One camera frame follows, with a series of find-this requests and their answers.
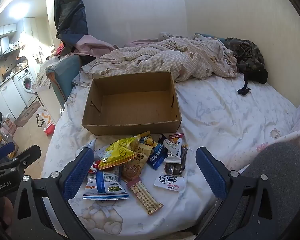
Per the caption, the yellow snack bag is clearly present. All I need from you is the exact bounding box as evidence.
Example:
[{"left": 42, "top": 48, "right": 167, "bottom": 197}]
[{"left": 98, "top": 136, "right": 138, "bottom": 170}]

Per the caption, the pile of white clothes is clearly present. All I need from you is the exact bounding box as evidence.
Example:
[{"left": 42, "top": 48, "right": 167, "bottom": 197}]
[{"left": 31, "top": 55, "right": 59, "bottom": 93}]

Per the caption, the dark brown snack packet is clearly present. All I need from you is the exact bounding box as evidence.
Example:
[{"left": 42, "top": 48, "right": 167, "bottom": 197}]
[{"left": 164, "top": 147, "right": 188, "bottom": 175}]

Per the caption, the dark hanging jacket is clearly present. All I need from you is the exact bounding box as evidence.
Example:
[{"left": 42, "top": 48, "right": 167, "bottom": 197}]
[{"left": 54, "top": 0, "right": 88, "bottom": 53}]

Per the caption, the camouflage garment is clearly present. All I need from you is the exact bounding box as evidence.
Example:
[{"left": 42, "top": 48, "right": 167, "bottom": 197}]
[{"left": 224, "top": 37, "right": 265, "bottom": 73}]

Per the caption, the white sachet with black print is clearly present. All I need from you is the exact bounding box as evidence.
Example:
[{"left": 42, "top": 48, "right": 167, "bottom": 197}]
[{"left": 154, "top": 171, "right": 188, "bottom": 192}]

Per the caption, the brown doormat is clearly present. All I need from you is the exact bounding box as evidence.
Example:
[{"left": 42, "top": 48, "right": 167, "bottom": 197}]
[{"left": 14, "top": 101, "right": 42, "bottom": 128}]

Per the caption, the teal headboard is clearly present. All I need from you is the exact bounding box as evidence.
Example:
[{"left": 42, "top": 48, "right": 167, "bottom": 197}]
[{"left": 46, "top": 54, "right": 82, "bottom": 109}]

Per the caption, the blue and white snack bag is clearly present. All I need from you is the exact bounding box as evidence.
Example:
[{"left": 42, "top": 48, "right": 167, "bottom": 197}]
[{"left": 82, "top": 166, "right": 130, "bottom": 201}]

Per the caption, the brown cardboard box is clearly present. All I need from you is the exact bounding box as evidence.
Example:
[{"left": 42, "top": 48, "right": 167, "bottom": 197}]
[{"left": 81, "top": 71, "right": 182, "bottom": 137}]

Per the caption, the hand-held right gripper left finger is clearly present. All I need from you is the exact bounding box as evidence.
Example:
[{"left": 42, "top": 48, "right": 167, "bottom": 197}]
[{"left": 9, "top": 147, "right": 95, "bottom": 240}]

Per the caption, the white water heater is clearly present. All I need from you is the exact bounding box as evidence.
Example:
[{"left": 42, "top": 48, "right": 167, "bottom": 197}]
[{"left": 0, "top": 36, "right": 10, "bottom": 55}]

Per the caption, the dark blue snack packet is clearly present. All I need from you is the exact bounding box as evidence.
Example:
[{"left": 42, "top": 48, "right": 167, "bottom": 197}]
[{"left": 147, "top": 144, "right": 169, "bottom": 170}]

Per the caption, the teal pillow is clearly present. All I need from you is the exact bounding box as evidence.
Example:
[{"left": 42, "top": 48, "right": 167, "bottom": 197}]
[{"left": 194, "top": 32, "right": 226, "bottom": 43}]

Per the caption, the pink cloth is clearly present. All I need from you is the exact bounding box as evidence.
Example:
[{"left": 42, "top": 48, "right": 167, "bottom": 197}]
[{"left": 74, "top": 34, "right": 117, "bottom": 58}]

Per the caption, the tan bear print packet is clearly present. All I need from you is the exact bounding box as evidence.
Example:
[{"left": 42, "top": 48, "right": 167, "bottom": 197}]
[{"left": 120, "top": 142, "right": 153, "bottom": 183}]

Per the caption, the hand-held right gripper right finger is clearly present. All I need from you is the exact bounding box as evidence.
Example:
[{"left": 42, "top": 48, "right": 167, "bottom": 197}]
[{"left": 195, "top": 147, "right": 290, "bottom": 240}]

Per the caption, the white and orange shopping bag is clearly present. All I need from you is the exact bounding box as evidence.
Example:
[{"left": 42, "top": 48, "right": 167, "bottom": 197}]
[{"left": 36, "top": 109, "right": 56, "bottom": 136}]

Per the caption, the white floor cabinet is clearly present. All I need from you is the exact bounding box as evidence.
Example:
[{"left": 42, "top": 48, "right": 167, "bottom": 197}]
[{"left": 0, "top": 80, "right": 23, "bottom": 120}]

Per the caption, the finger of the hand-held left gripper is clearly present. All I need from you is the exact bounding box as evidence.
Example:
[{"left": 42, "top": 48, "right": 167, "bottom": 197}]
[
  {"left": 4, "top": 144, "right": 42, "bottom": 173},
  {"left": 0, "top": 142, "right": 16, "bottom": 161}
]

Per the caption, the beige checked quilt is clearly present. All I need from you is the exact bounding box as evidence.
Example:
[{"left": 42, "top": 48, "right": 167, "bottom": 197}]
[{"left": 72, "top": 32, "right": 238, "bottom": 88}]

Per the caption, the white and red snack packet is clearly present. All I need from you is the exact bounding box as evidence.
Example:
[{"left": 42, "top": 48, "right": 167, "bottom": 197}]
[{"left": 76, "top": 139, "right": 100, "bottom": 173}]

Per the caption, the white and black snack packet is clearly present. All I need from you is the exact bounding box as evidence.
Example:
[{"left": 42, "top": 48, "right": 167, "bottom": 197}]
[{"left": 159, "top": 134, "right": 183, "bottom": 163}]

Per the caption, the white washing machine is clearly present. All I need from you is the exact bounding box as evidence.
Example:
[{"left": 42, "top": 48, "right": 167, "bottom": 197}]
[{"left": 13, "top": 66, "right": 38, "bottom": 108}]

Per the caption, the person's grey trouser leg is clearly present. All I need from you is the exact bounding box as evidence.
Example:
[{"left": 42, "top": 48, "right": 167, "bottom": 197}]
[{"left": 235, "top": 141, "right": 300, "bottom": 240}]

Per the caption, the pink and beige striped bar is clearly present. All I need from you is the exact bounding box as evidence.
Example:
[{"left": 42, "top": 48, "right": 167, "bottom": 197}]
[{"left": 126, "top": 177, "right": 164, "bottom": 216}]

